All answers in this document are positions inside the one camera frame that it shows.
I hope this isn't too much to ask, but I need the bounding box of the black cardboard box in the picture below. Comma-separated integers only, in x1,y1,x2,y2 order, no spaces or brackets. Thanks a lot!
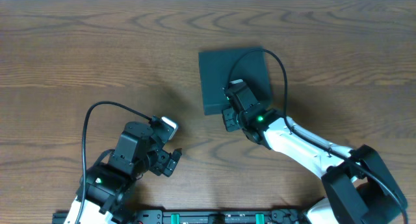
198,47,272,116

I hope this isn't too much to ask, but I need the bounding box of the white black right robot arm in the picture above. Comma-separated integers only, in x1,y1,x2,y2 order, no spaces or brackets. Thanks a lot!
222,82,409,223

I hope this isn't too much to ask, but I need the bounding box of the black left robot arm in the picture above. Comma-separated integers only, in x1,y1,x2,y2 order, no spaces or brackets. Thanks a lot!
64,117,181,223

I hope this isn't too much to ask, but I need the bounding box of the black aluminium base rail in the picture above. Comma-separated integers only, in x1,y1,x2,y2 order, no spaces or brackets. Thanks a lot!
51,208,313,224

